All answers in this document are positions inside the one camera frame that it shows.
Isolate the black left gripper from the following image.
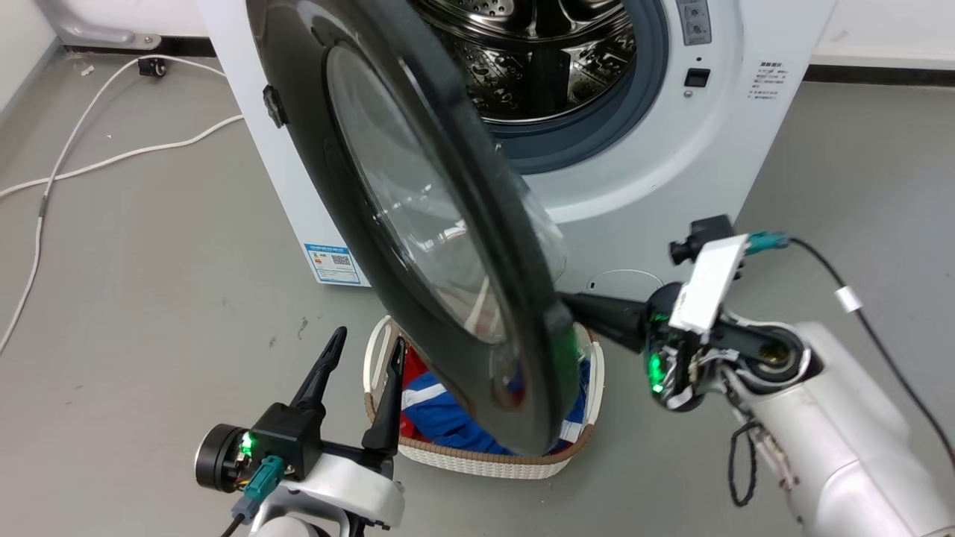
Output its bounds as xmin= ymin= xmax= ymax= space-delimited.
xmin=195 ymin=325 xmax=407 ymax=494

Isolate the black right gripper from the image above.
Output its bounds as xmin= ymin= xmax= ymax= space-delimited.
xmin=559 ymin=281 xmax=748 ymax=413

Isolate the dark round washing machine door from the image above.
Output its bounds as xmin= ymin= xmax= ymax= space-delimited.
xmin=246 ymin=0 xmax=583 ymax=457

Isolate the white front-load washing machine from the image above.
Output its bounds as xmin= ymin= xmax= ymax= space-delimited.
xmin=195 ymin=0 xmax=838 ymax=301

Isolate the grey-blue rubber door gasket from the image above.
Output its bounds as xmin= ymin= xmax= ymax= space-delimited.
xmin=477 ymin=0 xmax=671 ymax=177

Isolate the steel washing machine drum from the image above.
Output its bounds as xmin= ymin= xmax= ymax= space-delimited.
xmin=409 ymin=0 xmax=639 ymax=125

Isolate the red garment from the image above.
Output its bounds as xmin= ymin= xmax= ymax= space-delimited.
xmin=400 ymin=342 xmax=432 ymax=442

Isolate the blue white-striped garment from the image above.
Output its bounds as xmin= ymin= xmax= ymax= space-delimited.
xmin=402 ymin=358 xmax=592 ymax=456

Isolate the blue energy label sticker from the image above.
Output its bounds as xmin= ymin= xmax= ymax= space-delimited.
xmin=303 ymin=242 xmax=372 ymax=289

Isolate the white woven laundry basket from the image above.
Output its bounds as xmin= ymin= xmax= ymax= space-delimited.
xmin=363 ymin=315 xmax=606 ymax=480

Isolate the white appliance base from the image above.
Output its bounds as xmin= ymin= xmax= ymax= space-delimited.
xmin=34 ymin=0 xmax=210 ymax=51

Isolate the short teal plug cable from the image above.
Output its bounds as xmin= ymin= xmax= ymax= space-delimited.
xmin=221 ymin=454 xmax=287 ymax=537

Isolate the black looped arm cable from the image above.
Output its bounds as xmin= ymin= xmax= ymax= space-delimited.
xmin=728 ymin=420 xmax=762 ymax=509

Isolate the black cable with teal plug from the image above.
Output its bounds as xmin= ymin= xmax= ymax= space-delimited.
xmin=745 ymin=230 xmax=955 ymax=469

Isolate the thick white floor cable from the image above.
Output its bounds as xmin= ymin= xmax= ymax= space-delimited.
xmin=0 ymin=114 xmax=245 ymax=199

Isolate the thin white floor cable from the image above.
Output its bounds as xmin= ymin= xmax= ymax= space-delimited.
xmin=0 ymin=55 xmax=228 ymax=354

